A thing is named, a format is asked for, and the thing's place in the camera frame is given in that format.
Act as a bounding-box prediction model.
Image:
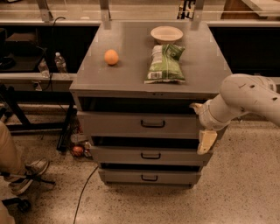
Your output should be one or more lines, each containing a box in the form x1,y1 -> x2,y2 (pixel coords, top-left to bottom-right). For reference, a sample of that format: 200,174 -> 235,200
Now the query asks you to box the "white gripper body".
199,100 -> 230,131

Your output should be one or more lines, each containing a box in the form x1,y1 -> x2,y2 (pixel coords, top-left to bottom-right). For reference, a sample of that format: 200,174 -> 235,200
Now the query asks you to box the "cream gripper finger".
197,129 -> 217,155
189,103 -> 202,115

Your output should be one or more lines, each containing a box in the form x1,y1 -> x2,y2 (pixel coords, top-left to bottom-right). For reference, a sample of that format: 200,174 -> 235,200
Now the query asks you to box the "grey top drawer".
77,111 -> 205,139

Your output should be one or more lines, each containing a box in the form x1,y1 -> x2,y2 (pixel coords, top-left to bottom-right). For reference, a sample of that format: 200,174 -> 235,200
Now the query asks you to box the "grey drawer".
77,111 -> 205,139
99,169 -> 200,186
90,146 -> 213,166

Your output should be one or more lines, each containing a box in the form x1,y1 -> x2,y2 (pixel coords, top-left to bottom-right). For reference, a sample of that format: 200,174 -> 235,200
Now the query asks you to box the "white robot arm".
190,74 -> 280,155

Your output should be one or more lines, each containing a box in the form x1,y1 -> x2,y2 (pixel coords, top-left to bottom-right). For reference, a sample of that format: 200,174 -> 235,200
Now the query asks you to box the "grey metal drawer cabinet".
69,20 -> 233,189

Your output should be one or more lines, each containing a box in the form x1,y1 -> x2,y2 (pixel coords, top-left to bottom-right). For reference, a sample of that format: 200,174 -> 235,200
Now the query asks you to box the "grey bottom drawer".
99,169 -> 200,186

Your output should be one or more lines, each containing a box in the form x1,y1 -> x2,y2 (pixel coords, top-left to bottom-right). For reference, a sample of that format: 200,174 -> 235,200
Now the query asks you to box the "grey middle drawer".
90,146 -> 213,166

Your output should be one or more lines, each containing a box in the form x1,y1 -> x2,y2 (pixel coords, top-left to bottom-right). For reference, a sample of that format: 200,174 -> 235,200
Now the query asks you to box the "green chip bag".
144,44 -> 186,84

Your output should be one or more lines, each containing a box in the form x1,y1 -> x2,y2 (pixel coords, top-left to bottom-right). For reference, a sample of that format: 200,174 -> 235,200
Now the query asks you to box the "beige shallow bowl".
150,26 -> 183,45

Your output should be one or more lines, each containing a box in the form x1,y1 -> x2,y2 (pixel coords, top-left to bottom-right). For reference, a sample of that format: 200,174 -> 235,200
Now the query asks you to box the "orange fruit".
104,49 -> 119,66

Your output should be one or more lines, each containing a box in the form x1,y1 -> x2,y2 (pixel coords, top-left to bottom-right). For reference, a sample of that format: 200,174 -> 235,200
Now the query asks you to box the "red can on floor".
72,146 -> 84,157

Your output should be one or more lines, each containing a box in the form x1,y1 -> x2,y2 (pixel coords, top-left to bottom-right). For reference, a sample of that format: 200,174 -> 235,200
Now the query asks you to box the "clear water bottle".
38,59 -> 50,79
54,52 -> 68,78

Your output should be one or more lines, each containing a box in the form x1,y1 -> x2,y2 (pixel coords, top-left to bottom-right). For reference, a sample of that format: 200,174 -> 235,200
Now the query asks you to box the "grey sneaker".
8,157 -> 51,196

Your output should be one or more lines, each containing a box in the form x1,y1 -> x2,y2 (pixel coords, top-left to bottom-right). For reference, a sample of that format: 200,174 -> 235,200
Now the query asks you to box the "khaki trouser leg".
0,121 -> 25,175

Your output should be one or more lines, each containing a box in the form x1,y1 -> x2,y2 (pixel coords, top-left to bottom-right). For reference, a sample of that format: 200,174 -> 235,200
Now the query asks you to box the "black chair caster base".
3,198 -> 31,213

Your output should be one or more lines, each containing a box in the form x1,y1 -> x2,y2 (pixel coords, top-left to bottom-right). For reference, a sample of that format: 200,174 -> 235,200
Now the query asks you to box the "black floor cable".
73,165 -> 100,224

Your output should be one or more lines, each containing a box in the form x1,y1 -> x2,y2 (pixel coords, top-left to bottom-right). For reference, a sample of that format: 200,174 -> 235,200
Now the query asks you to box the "black table leg frame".
0,84 -> 76,152

